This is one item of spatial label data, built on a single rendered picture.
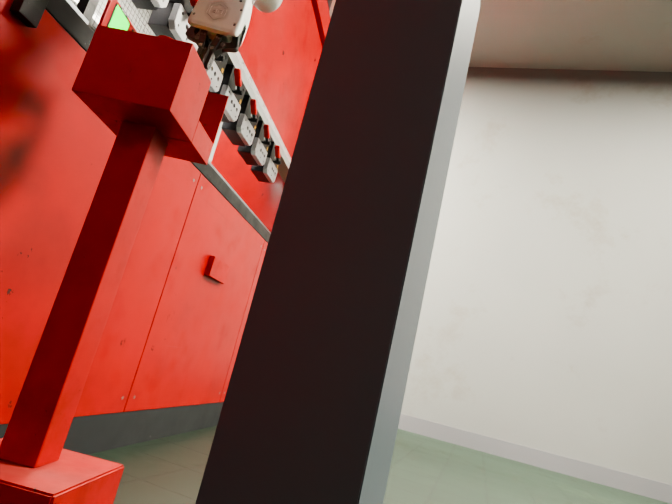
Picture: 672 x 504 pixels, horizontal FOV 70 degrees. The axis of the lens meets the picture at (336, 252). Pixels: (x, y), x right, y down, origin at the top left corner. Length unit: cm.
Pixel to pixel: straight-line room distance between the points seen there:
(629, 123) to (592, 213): 89
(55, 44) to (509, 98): 435
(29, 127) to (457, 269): 371
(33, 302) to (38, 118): 35
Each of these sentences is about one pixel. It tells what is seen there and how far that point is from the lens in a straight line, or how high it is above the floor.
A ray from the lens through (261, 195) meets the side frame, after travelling 308.
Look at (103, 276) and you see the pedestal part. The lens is 82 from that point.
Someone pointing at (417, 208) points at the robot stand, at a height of 55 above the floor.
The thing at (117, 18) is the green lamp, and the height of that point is 82.
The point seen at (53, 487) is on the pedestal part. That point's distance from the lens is 78.
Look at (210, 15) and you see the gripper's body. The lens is 104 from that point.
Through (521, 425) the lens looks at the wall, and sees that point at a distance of 418.
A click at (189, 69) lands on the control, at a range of 84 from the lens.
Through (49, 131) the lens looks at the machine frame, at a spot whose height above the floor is 65.
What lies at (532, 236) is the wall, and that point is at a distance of 441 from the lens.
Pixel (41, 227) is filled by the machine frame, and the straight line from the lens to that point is 109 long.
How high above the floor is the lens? 35
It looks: 13 degrees up
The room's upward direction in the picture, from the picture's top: 14 degrees clockwise
